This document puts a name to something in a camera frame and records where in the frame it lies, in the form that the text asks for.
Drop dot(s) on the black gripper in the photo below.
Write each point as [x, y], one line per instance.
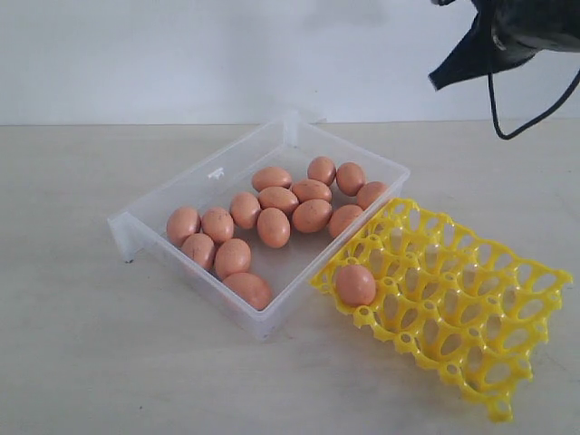
[486, 48]

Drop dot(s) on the brown egg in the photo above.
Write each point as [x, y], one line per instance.
[278, 197]
[253, 289]
[245, 209]
[218, 224]
[201, 249]
[355, 285]
[312, 215]
[308, 189]
[342, 218]
[350, 178]
[233, 256]
[182, 223]
[271, 177]
[273, 227]
[322, 169]
[369, 193]

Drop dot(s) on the yellow plastic egg tray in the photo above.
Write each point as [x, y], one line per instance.
[468, 308]

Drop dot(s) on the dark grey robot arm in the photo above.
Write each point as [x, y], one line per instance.
[545, 25]

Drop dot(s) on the clear plastic bin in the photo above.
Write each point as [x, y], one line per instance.
[287, 142]

